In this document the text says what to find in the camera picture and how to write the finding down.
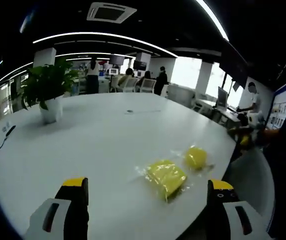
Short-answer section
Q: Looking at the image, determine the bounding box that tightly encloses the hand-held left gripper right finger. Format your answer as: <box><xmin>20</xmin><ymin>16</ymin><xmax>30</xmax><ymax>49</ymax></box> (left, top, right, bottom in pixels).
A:
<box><xmin>207</xmin><ymin>178</ymin><xmax>273</xmax><ymax>240</ymax></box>

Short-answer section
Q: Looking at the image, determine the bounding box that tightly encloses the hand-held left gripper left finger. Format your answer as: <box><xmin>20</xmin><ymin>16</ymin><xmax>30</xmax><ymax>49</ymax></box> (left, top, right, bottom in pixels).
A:
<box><xmin>24</xmin><ymin>176</ymin><xmax>90</xmax><ymax>240</ymax></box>

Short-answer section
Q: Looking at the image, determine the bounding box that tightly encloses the round yellow silicone block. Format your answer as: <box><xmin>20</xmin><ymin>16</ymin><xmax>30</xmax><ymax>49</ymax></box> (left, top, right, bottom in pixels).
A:
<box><xmin>170</xmin><ymin>145</ymin><xmax>216</xmax><ymax>176</ymax></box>

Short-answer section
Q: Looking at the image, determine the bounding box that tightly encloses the rectangular yellow silicone block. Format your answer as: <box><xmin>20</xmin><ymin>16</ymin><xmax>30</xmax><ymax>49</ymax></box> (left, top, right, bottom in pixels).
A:
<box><xmin>135</xmin><ymin>158</ymin><xmax>191</xmax><ymax>205</ymax></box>

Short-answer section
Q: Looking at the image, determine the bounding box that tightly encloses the office desk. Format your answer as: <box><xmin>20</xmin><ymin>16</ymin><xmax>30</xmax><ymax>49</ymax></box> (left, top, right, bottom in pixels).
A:
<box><xmin>212</xmin><ymin>104</ymin><xmax>241</xmax><ymax>129</ymax></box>

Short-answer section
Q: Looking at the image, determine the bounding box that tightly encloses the grey desk monitor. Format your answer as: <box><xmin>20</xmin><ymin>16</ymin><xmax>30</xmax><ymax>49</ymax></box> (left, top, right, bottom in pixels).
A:
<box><xmin>217</xmin><ymin>86</ymin><xmax>229</xmax><ymax>108</ymax></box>

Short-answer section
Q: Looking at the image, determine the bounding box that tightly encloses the grey chair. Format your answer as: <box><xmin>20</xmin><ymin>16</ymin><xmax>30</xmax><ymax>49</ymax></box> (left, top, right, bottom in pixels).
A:
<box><xmin>230</xmin><ymin>147</ymin><xmax>276</xmax><ymax>226</ymax></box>

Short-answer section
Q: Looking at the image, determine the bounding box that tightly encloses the large dark hanging screen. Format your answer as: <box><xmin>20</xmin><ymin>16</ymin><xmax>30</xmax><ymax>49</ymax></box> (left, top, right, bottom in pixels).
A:
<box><xmin>219</xmin><ymin>44</ymin><xmax>248</xmax><ymax>88</ymax></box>

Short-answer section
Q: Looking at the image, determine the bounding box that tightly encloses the bright ceiling light strip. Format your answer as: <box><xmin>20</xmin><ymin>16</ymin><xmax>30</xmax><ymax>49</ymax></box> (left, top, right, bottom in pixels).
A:
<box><xmin>195</xmin><ymin>0</ymin><xmax>231</xmax><ymax>42</ymax></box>

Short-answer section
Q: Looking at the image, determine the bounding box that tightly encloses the white office chair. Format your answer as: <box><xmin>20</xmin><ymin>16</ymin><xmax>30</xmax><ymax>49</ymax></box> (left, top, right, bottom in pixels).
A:
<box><xmin>122</xmin><ymin>77</ymin><xmax>138</xmax><ymax>93</ymax></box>
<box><xmin>140</xmin><ymin>78</ymin><xmax>156</xmax><ymax>94</ymax></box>

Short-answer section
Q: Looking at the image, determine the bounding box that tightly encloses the dark computer monitor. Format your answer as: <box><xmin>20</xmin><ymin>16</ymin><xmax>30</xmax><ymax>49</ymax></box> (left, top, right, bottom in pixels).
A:
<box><xmin>109</xmin><ymin>54</ymin><xmax>125</xmax><ymax>65</ymax></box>
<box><xmin>133</xmin><ymin>60</ymin><xmax>147</xmax><ymax>71</ymax></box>

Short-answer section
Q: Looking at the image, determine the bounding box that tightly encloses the green potted plant white pot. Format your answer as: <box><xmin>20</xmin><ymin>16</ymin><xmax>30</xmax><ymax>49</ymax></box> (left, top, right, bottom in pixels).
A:
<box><xmin>20</xmin><ymin>57</ymin><xmax>81</xmax><ymax>125</ymax></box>

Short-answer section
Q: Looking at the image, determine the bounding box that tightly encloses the long curved ceiling light strip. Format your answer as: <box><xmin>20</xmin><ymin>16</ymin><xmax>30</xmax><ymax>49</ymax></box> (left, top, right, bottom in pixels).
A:
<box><xmin>32</xmin><ymin>31</ymin><xmax>178</xmax><ymax>58</ymax></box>

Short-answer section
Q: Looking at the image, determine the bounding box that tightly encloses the ceiling air conditioner vent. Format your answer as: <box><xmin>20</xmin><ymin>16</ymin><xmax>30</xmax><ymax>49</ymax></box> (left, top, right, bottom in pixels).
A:
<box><xmin>86</xmin><ymin>1</ymin><xmax>138</xmax><ymax>25</ymax></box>

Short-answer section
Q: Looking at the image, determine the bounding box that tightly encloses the blue framed wall poster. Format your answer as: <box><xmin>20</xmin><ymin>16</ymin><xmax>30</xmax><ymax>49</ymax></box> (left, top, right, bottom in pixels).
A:
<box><xmin>270</xmin><ymin>77</ymin><xmax>286</xmax><ymax>131</ymax></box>

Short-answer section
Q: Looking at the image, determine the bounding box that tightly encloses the black device on cable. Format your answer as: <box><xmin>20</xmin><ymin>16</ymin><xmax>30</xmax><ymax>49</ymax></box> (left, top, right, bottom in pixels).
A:
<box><xmin>5</xmin><ymin>124</ymin><xmax>16</xmax><ymax>138</ymax></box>

